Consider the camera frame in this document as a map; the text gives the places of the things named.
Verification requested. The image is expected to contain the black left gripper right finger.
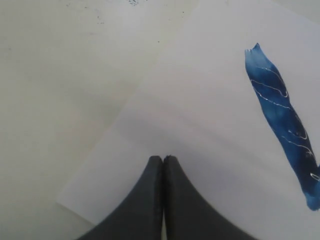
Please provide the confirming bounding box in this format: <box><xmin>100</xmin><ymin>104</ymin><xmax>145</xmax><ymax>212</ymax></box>
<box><xmin>162</xmin><ymin>155</ymin><xmax>254</xmax><ymax>240</ymax></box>

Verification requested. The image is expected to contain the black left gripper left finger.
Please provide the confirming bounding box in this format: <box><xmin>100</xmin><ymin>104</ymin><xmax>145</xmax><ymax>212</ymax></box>
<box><xmin>79</xmin><ymin>156</ymin><xmax>163</xmax><ymax>240</ymax></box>

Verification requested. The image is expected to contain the white paper sheet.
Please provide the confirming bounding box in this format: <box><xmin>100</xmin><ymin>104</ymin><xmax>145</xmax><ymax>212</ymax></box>
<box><xmin>57</xmin><ymin>0</ymin><xmax>320</xmax><ymax>240</ymax></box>

